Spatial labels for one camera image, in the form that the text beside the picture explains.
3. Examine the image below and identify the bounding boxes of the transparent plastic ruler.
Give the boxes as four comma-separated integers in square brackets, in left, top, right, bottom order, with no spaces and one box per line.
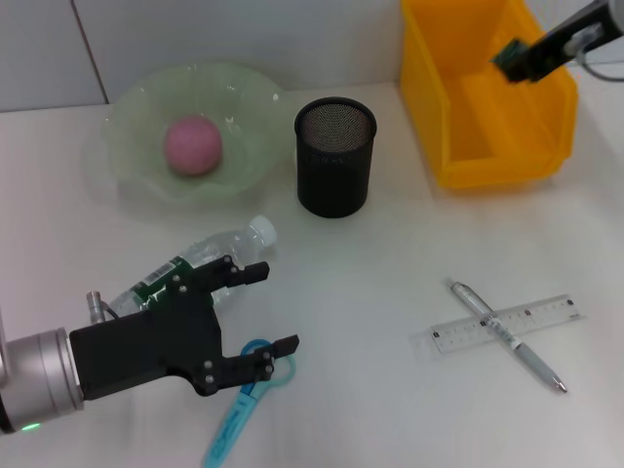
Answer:
[421,293,587,361]

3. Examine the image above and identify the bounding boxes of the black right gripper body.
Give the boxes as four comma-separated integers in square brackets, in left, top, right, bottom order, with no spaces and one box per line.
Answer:
[528,0,616,82]

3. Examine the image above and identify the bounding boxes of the black mesh pen holder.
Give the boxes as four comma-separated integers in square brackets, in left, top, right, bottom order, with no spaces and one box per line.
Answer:
[293,97,379,219]

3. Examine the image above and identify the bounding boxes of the pink peach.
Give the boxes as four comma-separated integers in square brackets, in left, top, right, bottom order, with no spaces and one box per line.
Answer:
[163,115,224,177]

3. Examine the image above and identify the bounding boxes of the yellow plastic bin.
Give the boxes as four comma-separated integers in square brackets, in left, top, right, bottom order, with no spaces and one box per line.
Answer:
[400,0,580,190]

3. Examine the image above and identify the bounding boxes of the gripper cable with plug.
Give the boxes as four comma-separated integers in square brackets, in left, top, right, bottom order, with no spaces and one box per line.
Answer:
[563,24,624,82]
[86,291,123,326]

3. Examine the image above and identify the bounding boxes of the right gripper cable with plug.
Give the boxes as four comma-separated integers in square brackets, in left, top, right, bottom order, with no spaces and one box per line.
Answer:
[563,24,624,82]

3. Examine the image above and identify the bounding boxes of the green glass fruit plate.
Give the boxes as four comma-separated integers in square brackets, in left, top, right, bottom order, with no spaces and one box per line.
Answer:
[100,60,287,202]

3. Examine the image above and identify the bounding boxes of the left gripper cable with plug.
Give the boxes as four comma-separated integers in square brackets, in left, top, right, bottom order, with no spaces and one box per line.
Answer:
[86,291,123,326]

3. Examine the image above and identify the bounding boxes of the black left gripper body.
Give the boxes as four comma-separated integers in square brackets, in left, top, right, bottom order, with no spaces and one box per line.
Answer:
[68,255,275,402]

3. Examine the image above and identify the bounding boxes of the blue scissors with cover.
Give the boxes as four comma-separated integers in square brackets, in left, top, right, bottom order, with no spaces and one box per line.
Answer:
[202,337,297,468]

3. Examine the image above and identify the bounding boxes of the green label water bottle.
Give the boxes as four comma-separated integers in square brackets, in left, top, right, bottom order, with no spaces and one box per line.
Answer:
[106,214,279,318]

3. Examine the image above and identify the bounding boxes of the grey clear ballpoint pen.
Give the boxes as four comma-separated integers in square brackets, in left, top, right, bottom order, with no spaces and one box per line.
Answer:
[446,277,569,395]

